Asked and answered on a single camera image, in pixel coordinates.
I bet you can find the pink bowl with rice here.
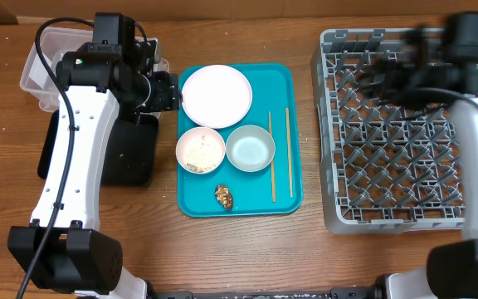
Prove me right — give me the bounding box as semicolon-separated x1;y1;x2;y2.
176;127;226;174

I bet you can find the grey-green bowl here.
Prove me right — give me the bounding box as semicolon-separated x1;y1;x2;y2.
226;125;271;173

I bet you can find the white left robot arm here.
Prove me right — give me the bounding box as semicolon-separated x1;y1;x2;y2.
7;12;182;298

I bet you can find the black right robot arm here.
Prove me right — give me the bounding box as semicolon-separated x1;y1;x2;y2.
358;12;478;298

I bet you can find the grey dishwasher rack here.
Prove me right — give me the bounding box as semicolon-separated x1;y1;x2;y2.
311;29;465;234

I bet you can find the black tray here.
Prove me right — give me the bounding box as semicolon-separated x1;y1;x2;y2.
37;108;159;188

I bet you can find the large pink plate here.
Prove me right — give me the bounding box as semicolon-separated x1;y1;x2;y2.
182;65;253;129

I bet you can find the teal serving tray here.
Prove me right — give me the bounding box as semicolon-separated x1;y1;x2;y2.
178;63;303;218

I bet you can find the brown food scrap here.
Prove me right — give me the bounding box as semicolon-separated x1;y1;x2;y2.
214;184;233;210

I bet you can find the right wooden chopstick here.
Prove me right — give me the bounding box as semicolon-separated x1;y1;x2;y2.
285;107;294;198

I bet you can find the wooden chopstick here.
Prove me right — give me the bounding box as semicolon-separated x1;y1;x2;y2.
285;107;294;198
268;111;276;203

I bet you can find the left wooden chopstick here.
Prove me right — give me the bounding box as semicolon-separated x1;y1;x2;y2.
268;111;276;203

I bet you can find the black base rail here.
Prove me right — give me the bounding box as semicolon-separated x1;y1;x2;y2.
151;287;387;299

